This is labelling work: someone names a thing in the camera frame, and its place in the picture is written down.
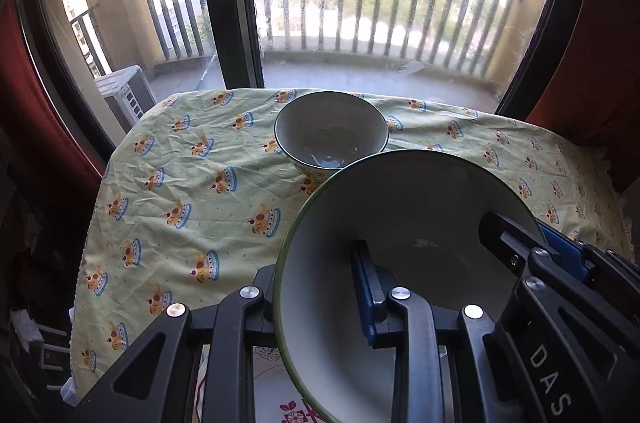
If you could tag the white rack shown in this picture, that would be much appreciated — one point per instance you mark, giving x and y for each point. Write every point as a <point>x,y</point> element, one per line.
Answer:
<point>40,343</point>

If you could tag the grey floral bowl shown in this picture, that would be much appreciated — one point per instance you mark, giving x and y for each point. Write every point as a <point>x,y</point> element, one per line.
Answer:
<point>325,128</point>
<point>425,213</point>

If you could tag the balcony railing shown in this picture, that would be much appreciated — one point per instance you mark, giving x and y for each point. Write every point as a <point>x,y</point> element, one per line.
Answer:
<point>156,20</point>

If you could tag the small red-patterned dish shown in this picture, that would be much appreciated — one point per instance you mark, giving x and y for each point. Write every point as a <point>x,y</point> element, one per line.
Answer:
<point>272,383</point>

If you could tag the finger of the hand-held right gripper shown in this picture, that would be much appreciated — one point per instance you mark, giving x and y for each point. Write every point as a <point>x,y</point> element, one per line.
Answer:
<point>505,238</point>
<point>567,250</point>

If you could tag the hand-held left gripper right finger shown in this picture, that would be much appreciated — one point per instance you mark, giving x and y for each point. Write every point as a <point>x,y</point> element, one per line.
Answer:
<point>364,293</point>

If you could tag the black window frame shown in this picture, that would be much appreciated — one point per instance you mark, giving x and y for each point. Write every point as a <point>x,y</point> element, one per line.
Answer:
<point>230,3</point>

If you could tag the white air conditioner unit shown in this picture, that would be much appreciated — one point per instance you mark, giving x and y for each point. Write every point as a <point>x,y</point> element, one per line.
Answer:
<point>125,95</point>

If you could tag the white paper scrap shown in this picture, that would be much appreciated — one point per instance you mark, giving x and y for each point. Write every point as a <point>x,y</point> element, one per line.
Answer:
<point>412,68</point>

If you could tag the yellow printed tablecloth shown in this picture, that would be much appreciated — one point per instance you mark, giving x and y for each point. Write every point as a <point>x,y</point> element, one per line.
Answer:
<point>200,183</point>

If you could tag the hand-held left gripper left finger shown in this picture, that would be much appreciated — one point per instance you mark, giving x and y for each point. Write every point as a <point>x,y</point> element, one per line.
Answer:
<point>260,318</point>

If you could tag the red curtain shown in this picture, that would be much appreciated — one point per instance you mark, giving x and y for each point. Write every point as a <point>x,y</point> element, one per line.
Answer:
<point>600,78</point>
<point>35,103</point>

